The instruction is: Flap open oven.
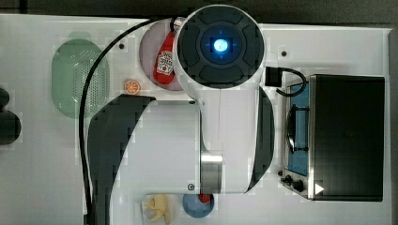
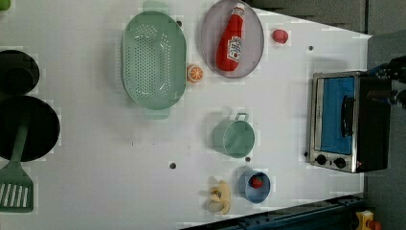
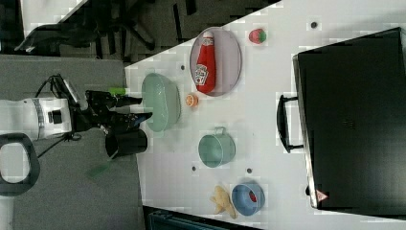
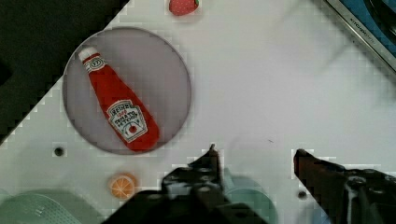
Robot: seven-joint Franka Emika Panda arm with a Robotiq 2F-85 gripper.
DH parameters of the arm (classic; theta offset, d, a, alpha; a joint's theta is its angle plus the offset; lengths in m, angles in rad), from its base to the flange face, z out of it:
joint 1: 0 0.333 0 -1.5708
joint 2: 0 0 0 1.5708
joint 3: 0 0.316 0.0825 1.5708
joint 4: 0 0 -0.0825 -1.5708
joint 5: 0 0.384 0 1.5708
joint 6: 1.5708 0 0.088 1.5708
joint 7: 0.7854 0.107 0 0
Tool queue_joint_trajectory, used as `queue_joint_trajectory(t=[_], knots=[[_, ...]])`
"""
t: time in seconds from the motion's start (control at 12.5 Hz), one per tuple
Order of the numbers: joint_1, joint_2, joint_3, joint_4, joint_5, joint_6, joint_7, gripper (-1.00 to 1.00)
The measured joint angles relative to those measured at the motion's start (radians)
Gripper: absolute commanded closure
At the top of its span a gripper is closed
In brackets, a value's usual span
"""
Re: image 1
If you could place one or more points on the black toaster oven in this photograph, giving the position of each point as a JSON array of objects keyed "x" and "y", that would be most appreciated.
[{"x": 346, "y": 140}]

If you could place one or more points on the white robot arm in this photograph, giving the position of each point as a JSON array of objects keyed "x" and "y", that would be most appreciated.
[{"x": 218, "y": 140}]

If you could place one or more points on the red ketchup bottle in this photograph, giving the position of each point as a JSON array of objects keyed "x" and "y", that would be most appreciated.
[{"x": 163, "y": 70}]

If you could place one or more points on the orange slice toy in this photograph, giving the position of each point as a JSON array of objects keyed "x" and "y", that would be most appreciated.
[{"x": 132, "y": 87}]

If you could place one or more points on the small red strawberry toy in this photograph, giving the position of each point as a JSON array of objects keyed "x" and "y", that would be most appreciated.
[{"x": 204, "y": 198}]

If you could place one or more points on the grey round plate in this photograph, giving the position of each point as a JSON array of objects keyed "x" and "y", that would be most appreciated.
[{"x": 149, "y": 47}]

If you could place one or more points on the blue bowl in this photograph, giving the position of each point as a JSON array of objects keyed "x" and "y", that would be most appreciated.
[{"x": 196, "y": 209}]

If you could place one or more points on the yellow banana peel toy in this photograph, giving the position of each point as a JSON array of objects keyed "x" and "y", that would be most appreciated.
[{"x": 158, "y": 207}]

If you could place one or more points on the green perforated colander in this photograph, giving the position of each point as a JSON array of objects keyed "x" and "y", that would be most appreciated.
[{"x": 71, "y": 64}]

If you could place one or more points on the black round object at edge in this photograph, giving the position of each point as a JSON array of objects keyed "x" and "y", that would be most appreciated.
[{"x": 10, "y": 123}]

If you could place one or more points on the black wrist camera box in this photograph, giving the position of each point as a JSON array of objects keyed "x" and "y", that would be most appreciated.
[{"x": 273, "y": 77}]

